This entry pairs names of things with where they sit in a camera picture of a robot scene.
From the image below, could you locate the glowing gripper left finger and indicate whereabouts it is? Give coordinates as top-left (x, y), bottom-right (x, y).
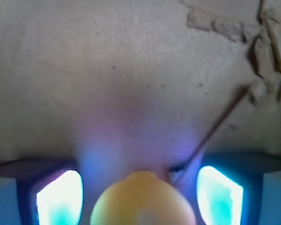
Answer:
top-left (0, 159), bottom-right (83, 225)

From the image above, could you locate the brown paper bag bin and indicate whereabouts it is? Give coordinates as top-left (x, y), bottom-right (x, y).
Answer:
top-left (0, 0), bottom-right (281, 173)

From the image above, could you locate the yellow rubber duck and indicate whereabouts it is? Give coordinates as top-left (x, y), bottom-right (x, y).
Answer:
top-left (89, 171), bottom-right (197, 225)

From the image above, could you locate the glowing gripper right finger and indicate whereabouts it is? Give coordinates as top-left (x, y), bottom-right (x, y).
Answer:
top-left (196, 152), bottom-right (281, 225)

